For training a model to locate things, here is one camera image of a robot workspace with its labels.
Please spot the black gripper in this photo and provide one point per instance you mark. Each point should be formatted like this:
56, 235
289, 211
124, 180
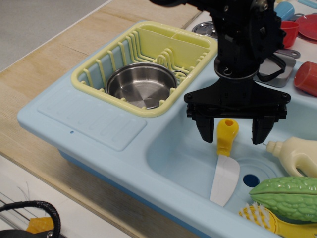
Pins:
239, 100

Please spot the yellow handled toy knife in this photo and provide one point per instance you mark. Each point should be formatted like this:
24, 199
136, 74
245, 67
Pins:
227, 169

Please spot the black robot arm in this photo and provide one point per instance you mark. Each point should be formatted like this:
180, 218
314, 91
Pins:
248, 32

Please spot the stainless steel pot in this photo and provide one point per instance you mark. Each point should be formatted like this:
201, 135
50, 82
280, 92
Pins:
143, 84

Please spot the silver pot lid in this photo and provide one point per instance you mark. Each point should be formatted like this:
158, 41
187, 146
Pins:
206, 28

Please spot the cream toy detergent bottle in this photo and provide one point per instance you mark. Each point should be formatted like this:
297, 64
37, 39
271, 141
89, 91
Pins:
297, 156

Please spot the light blue toy sink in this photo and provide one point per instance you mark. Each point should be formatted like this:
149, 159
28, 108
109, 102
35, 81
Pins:
161, 160

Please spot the yellow dish brush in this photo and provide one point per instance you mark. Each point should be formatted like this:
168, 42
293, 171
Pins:
264, 218

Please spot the green toy bitter gourd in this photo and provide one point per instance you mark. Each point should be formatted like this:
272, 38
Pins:
293, 198

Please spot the yellow dish drying rack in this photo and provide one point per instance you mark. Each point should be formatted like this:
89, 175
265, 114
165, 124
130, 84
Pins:
179, 50

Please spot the red toy measuring cup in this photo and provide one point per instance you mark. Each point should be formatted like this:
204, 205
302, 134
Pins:
291, 29

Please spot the red toy plate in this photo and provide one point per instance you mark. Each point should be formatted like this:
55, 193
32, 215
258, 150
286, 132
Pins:
308, 26

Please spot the blue toy cup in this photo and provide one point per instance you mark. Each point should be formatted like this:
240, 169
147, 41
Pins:
284, 10

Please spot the yellow tape piece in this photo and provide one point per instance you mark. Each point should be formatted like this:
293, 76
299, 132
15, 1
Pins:
38, 225

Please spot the grey toy utensil handle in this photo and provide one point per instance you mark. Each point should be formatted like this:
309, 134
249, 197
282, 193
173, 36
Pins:
289, 52

